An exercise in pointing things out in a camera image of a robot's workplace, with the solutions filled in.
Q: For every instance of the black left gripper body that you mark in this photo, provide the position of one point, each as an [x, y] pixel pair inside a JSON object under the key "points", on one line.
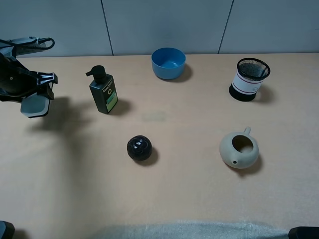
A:
{"points": [[16, 82]]}

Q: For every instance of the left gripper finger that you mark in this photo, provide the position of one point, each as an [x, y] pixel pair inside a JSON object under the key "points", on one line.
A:
{"points": [[35, 105], [45, 78]]}

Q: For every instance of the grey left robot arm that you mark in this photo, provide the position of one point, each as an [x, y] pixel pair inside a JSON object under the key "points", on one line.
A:
{"points": [[22, 46]]}

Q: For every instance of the dark green pump bottle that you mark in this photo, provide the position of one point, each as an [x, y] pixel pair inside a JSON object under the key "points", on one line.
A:
{"points": [[103, 89]]}

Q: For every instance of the black glossy ball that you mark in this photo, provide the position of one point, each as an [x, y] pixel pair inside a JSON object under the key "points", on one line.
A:
{"points": [[139, 148]]}

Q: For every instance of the blue plastic bowl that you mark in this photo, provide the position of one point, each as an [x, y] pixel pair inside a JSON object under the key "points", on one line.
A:
{"points": [[168, 63]]}

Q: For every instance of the grey cloth at table edge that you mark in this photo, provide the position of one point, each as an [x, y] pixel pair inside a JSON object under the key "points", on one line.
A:
{"points": [[192, 230]]}

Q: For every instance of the black mesh pen holder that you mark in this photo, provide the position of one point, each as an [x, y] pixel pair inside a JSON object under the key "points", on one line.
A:
{"points": [[250, 74]]}

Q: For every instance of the beige clay teapot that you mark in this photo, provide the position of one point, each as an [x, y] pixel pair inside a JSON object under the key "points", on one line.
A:
{"points": [[239, 150]]}

